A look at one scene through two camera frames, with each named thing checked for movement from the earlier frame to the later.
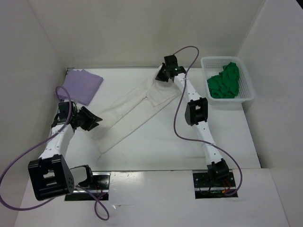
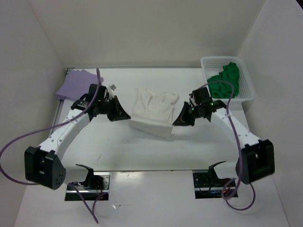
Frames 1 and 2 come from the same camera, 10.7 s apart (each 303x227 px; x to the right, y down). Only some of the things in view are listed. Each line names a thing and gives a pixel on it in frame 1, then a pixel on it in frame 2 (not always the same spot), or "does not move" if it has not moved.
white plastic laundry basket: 213,65 does not move
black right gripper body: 162,74 → 197,112
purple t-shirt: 82,85 does not move
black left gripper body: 82,118 → 106,106
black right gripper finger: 163,74 → 186,117
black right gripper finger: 163,76 → 183,119
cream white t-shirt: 119,121 → 153,112
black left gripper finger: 84,110 → 118,113
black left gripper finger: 90,126 → 121,115
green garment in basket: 226,84 does not move
